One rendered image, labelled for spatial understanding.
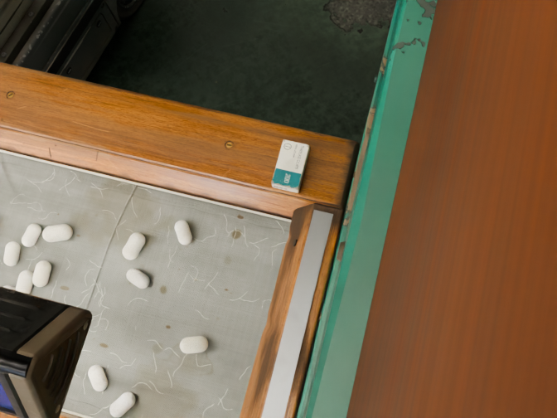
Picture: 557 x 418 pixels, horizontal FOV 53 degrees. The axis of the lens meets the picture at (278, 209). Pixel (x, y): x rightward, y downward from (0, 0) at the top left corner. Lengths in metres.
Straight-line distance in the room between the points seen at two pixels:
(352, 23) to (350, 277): 1.57
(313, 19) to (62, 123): 1.07
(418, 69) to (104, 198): 0.62
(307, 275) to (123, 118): 0.35
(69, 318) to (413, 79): 0.29
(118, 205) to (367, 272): 0.62
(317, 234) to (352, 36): 1.16
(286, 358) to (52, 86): 0.49
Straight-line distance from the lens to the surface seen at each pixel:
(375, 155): 0.19
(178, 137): 0.76
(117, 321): 0.75
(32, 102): 0.85
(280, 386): 0.59
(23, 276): 0.79
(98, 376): 0.74
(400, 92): 0.20
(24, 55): 1.44
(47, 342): 0.39
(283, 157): 0.71
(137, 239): 0.74
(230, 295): 0.72
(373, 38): 1.71
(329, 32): 1.71
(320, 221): 0.61
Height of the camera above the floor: 1.45
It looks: 75 degrees down
